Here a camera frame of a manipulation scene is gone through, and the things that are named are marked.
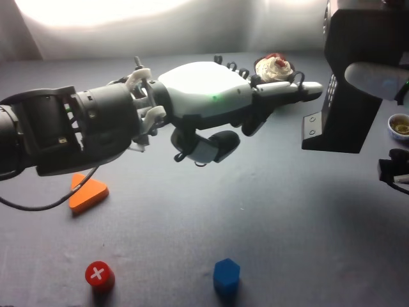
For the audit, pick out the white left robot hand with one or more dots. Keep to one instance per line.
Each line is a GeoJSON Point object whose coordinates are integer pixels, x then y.
{"type": "Point", "coordinates": [207, 86]}

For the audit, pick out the black box with antenna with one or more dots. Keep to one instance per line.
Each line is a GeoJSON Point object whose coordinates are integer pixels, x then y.
{"type": "Point", "coordinates": [354, 41]}

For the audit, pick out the toy cupcake with cream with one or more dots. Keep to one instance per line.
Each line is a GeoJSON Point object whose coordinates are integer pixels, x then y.
{"type": "Point", "coordinates": [274, 68]}

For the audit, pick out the white curtain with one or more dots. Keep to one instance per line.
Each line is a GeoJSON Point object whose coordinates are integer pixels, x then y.
{"type": "Point", "coordinates": [159, 28]}

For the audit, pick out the grey table cloth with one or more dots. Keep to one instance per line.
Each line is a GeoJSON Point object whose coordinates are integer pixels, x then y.
{"type": "Point", "coordinates": [223, 224]}

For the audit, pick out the orange triangular block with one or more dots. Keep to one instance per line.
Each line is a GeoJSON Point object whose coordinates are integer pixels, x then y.
{"type": "Point", "coordinates": [87, 195]}

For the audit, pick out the blue hexagonal block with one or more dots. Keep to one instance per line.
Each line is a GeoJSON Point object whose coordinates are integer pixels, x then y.
{"type": "Point", "coordinates": [227, 275]}

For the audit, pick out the white bowl green soup spoon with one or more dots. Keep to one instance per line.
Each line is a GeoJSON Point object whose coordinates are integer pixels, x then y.
{"type": "Point", "coordinates": [400, 127]}

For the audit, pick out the red cylinder block white cross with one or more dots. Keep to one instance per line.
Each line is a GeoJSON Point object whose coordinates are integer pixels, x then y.
{"type": "Point", "coordinates": [99, 275]}

